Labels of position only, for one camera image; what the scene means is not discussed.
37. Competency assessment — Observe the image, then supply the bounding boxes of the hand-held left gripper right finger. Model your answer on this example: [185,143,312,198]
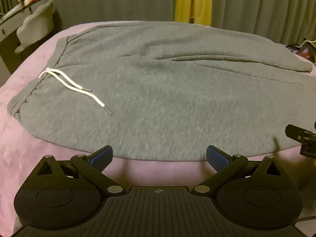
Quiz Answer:
[193,145,285,195]

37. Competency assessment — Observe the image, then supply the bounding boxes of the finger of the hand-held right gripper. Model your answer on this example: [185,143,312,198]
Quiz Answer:
[285,124,316,159]

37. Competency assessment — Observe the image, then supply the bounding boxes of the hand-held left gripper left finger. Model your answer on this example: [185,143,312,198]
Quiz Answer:
[34,145,126,195]

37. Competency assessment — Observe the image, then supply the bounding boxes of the grey pants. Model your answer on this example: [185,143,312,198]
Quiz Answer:
[7,21,316,162]

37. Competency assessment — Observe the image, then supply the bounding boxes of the pink bed blanket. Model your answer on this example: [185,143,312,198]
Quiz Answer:
[0,21,316,237]

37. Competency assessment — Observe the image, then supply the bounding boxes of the grey curtain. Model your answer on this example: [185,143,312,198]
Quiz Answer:
[39,0,176,34]
[212,0,316,45]

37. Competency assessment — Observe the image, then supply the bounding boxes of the white fluffy chair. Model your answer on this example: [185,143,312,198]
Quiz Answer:
[14,0,55,54]

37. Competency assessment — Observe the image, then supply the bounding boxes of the yellow curtain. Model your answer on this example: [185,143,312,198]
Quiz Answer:
[174,0,213,26]

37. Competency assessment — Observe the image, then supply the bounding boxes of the grey desk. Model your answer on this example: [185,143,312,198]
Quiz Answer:
[0,0,58,76]

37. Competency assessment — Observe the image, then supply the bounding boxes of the white drawstring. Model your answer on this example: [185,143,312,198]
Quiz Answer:
[39,67,113,116]

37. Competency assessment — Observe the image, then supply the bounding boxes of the white cable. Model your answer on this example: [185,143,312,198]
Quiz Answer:
[299,38,316,48]

